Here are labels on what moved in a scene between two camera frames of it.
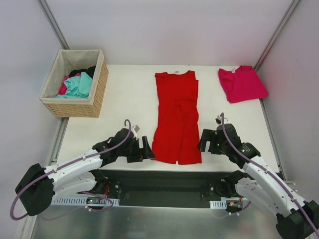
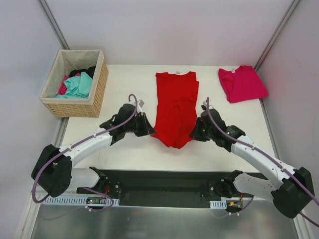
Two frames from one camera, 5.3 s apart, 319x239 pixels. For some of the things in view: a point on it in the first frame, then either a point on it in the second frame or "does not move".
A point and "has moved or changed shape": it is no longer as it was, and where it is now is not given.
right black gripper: (212, 141) -> (199, 130)
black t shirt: (89, 71) does not move
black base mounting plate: (169, 188) does not move
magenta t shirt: (244, 84) does not move
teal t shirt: (78, 86) does not move
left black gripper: (137, 153) -> (140, 123)
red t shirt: (177, 136) has moved or changed shape
